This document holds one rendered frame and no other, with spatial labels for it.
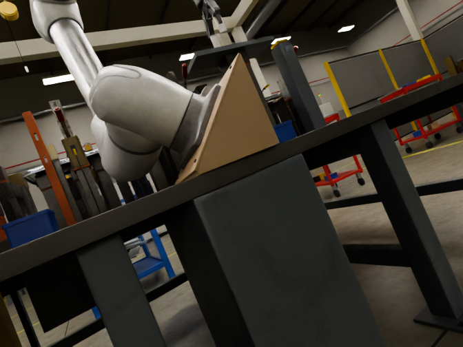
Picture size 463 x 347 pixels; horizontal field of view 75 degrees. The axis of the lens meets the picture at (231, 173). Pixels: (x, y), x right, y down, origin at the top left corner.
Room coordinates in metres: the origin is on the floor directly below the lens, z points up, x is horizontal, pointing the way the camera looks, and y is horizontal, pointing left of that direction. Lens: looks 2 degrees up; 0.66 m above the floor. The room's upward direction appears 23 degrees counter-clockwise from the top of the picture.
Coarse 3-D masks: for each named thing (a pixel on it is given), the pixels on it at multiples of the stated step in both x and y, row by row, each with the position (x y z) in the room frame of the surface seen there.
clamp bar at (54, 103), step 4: (56, 100) 1.13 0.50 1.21; (52, 104) 1.12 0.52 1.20; (56, 104) 1.12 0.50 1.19; (60, 104) 1.13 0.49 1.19; (52, 108) 1.12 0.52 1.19; (64, 116) 1.14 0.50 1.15; (56, 120) 1.13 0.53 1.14; (60, 124) 1.13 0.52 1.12; (68, 124) 1.15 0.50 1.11; (60, 128) 1.13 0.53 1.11; (68, 128) 1.15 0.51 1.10; (64, 132) 1.14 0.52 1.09; (72, 132) 1.15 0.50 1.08; (64, 136) 1.14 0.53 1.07
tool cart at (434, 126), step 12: (408, 84) 4.38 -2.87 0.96; (420, 84) 4.29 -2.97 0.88; (384, 96) 4.46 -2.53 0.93; (396, 96) 4.46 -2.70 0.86; (432, 120) 4.81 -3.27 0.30; (456, 120) 4.38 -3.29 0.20; (396, 132) 4.61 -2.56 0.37; (420, 132) 4.38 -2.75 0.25; (432, 132) 4.24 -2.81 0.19; (408, 144) 4.60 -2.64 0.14; (432, 144) 4.26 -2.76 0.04
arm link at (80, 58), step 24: (48, 0) 0.95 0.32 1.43; (72, 0) 0.99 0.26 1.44; (48, 24) 0.96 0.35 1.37; (72, 24) 0.97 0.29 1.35; (72, 48) 0.93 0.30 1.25; (72, 72) 0.93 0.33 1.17; (96, 72) 0.92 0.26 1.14; (96, 120) 0.85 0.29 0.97; (96, 144) 0.87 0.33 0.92; (120, 168) 0.84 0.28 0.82; (144, 168) 0.86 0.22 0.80
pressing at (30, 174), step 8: (272, 96) 1.59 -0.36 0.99; (280, 96) 1.70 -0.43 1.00; (88, 152) 1.21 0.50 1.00; (96, 152) 1.22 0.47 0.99; (64, 160) 1.17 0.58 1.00; (40, 168) 1.14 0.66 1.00; (64, 168) 1.28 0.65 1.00; (24, 176) 1.12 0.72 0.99; (32, 176) 1.20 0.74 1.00; (32, 184) 1.27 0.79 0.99
